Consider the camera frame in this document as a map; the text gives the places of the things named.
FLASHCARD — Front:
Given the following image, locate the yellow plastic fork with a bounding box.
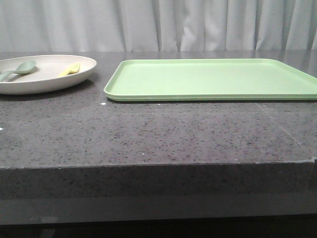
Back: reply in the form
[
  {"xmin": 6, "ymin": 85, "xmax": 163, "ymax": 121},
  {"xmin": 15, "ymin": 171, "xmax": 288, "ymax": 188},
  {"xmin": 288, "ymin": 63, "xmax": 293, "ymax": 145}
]
[{"xmin": 58, "ymin": 63, "xmax": 80, "ymax": 77}]

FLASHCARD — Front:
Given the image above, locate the cream round plate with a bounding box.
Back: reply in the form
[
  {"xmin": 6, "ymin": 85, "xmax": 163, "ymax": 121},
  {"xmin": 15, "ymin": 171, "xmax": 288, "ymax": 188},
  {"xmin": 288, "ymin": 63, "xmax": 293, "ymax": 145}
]
[{"xmin": 0, "ymin": 55, "xmax": 97, "ymax": 95}]

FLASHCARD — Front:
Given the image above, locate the light green serving tray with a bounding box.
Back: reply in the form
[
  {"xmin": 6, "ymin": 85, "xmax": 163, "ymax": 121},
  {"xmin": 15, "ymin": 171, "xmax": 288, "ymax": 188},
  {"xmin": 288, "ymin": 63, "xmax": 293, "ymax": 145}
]
[{"xmin": 104, "ymin": 59, "xmax": 317, "ymax": 102}]

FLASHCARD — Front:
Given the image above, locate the pale green plastic spoon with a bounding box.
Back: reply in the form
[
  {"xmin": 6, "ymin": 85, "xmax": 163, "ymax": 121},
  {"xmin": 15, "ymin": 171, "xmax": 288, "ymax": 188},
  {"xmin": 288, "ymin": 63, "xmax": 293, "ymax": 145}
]
[{"xmin": 0, "ymin": 60, "xmax": 36, "ymax": 81}]

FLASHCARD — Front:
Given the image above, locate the white pleated curtain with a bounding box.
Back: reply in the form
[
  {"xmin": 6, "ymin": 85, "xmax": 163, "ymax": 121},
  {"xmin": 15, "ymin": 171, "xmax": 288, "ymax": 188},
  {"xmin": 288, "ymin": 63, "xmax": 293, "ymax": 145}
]
[{"xmin": 0, "ymin": 0, "xmax": 317, "ymax": 52}]

